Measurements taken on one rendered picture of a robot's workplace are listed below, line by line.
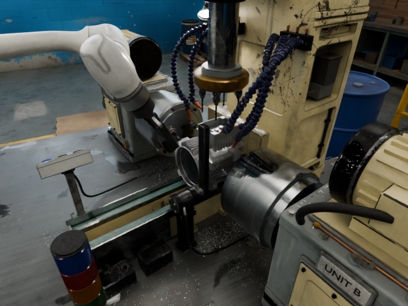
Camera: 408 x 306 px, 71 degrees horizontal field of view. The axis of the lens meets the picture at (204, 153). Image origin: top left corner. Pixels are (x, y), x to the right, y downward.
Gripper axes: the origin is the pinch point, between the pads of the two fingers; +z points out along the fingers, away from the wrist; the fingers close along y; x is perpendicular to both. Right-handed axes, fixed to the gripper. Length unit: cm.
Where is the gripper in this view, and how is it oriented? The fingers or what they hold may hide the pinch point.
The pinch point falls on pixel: (170, 142)
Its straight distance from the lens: 101.5
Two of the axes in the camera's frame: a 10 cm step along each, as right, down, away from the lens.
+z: 3.9, 5.7, 7.2
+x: -7.0, 6.9, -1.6
